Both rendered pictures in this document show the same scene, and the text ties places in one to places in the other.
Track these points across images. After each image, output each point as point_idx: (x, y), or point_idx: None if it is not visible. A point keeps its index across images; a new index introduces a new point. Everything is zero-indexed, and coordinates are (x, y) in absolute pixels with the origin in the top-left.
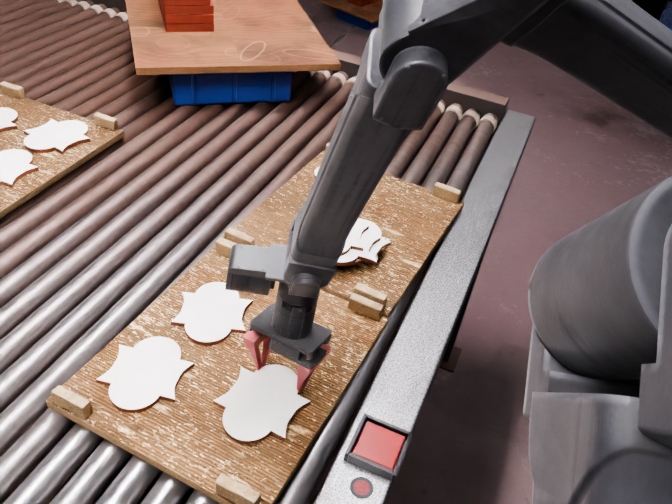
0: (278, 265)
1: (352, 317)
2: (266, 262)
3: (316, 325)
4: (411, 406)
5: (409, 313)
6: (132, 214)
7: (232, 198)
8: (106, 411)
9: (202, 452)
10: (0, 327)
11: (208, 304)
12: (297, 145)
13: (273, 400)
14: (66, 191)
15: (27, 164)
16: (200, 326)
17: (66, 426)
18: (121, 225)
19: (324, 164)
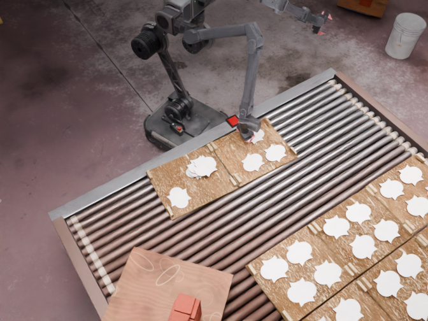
0: (250, 116)
1: (218, 147)
2: (253, 118)
3: (238, 128)
4: (219, 126)
5: (199, 146)
6: (258, 216)
7: (221, 209)
8: (286, 148)
9: (270, 132)
10: (306, 186)
11: (253, 164)
12: (176, 234)
13: None
14: (277, 237)
15: (289, 249)
16: (258, 158)
17: None
18: (263, 212)
19: (256, 76)
